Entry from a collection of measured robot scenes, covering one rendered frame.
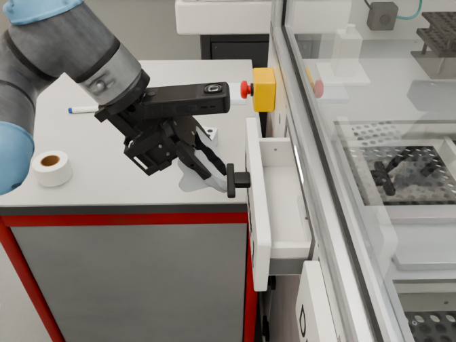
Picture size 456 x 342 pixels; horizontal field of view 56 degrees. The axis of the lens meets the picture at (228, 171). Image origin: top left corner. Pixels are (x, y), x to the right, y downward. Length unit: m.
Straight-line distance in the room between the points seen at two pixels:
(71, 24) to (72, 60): 0.04
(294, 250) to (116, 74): 0.32
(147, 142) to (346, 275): 0.30
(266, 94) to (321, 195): 0.43
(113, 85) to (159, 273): 0.59
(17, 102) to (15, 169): 0.08
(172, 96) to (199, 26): 0.84
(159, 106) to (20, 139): 0.19
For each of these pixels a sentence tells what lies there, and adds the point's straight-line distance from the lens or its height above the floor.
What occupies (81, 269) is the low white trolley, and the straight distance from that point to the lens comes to 1.06.
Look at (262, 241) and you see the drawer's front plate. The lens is 0.55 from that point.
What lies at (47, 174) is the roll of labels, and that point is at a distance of 0.91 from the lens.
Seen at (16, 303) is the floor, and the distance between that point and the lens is 1.76.
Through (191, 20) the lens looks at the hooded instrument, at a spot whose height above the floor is 0.85.
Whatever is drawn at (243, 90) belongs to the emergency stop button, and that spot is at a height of 0.88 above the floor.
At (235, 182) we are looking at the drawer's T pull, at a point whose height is 0.91.
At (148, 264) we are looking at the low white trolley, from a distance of 1.01.
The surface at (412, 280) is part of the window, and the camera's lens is 0.34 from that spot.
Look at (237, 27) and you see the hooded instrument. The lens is 1.39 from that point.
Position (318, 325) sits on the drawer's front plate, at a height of 0.93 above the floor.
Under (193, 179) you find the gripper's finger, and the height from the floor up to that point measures 0.93.
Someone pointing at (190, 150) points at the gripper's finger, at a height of 0.99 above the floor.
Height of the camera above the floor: 1.34
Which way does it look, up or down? 40 degrees down
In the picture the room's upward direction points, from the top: straight up
